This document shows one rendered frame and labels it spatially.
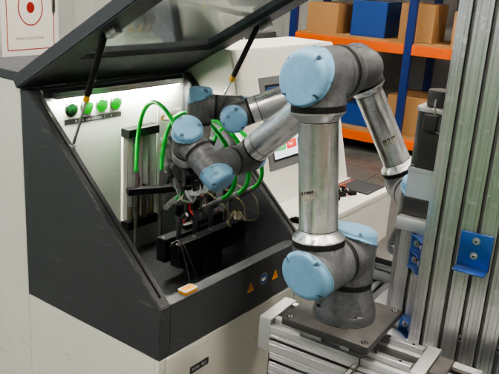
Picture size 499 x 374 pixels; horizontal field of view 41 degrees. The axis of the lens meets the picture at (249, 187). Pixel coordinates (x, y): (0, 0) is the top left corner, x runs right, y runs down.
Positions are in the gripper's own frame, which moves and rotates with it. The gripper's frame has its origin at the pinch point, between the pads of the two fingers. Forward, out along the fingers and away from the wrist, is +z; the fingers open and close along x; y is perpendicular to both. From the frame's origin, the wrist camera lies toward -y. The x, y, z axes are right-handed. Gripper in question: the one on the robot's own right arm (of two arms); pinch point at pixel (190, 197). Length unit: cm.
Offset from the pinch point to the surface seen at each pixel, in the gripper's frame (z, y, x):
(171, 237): 14.6, -6.3, -1.7
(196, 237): 14.6, -0.6, 4.2
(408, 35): -16, -155, 503
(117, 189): 5.0, -32.5, -0.8
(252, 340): 46, 21, 9
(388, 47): -2, -174, 502
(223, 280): 18.1, 21.5, -8.8
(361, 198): 15, 19, 82
